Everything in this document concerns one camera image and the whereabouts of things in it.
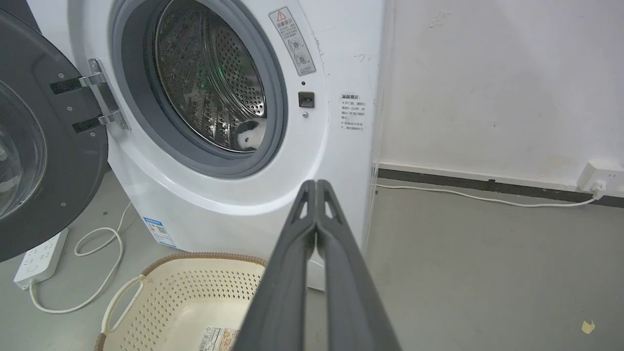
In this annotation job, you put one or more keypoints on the cream perforated laundry basket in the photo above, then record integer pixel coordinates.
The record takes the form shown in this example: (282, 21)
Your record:
(190, 307)

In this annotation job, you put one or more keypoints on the black and white panda plush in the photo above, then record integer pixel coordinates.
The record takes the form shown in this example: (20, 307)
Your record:
(248, 135)

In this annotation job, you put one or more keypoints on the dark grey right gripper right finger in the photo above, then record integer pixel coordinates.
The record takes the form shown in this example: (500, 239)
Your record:
(348, 287)

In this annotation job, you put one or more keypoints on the white front-load washing machine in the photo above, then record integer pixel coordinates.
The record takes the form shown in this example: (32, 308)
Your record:
(204, 122)

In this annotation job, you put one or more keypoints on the white power strip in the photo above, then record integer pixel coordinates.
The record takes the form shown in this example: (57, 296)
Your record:
(41, 258)

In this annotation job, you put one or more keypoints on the white label sticker in basket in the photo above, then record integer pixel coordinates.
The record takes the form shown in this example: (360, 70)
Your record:
(218, 339)

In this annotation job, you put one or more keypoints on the yellow paper scrap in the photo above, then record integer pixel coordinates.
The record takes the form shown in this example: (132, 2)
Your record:
(588, 327)

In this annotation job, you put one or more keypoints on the white wall socket box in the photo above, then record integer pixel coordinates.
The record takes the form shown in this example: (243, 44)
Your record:
(602, 176)

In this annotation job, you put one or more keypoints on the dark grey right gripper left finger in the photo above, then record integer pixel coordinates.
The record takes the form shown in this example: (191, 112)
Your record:
(285, 287)

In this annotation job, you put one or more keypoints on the dark grey washing machine door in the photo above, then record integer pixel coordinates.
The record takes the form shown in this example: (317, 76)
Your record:
(44, 146)

